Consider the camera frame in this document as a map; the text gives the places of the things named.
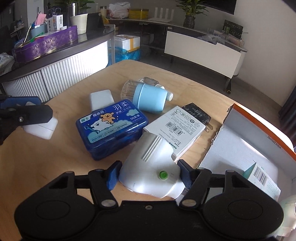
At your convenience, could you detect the round dark side table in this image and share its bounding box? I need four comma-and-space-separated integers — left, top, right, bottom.
1, 25, 115, 102

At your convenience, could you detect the bamboo plant in vase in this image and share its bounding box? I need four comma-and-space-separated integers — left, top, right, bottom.
176, 0, 208, 29

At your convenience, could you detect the white TV console cabinet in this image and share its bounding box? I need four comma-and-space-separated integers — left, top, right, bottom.
109, 19, 247, 93

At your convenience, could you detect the plant in white pot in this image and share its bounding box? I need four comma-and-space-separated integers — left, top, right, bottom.
55, 0, 95, 35

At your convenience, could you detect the white plastic bag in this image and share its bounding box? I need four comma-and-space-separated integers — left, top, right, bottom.
108, 2, 130, 19

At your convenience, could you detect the blue plastic bag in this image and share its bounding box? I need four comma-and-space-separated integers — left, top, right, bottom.
115, 47, 141, 63

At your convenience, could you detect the yellow tin box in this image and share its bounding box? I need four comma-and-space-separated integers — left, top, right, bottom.
128, 9, 149, 20

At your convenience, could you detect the white device green button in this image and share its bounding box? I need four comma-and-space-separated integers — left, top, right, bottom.
118, 132, 185, 199

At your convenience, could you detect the white barcode box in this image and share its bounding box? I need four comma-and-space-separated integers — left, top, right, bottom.
144, 106, 206, 162

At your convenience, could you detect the orange white cardboard tray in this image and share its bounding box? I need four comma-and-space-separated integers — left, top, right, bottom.
199, 104, 295, 200

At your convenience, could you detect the light blue capped jar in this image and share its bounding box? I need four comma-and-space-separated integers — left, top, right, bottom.
120, 77, 174, 113

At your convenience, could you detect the white wifi router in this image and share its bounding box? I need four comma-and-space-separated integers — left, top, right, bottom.
149, 7, 175, 23

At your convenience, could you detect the teal white carton box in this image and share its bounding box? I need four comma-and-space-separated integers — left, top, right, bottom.
243, 163, 281, 201

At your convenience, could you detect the white round plug device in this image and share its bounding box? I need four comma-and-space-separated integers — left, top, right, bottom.
276, 195, 296, 237

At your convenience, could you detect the purple storage tray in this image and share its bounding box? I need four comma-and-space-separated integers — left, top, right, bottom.
12, 26, 78, 63

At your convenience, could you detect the blue wipes box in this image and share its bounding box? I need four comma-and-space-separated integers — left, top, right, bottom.
76, 99, 149, 161

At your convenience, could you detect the cardboard box with tape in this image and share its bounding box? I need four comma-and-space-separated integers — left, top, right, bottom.
114, 34, 140, 52

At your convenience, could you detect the white adapter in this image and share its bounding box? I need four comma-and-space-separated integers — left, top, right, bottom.
22, 117, 58, 140

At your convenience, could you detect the white charger block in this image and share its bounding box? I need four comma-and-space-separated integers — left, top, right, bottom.
89, 89, 114, 112

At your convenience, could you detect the black power adapter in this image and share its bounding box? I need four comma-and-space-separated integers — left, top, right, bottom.
182, 102, 213, 132

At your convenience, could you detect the black green picture box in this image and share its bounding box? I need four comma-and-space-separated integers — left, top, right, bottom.
222, 20, 243, 39

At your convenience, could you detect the black wall television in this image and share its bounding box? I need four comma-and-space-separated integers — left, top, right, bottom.
203, 0, 237, 15

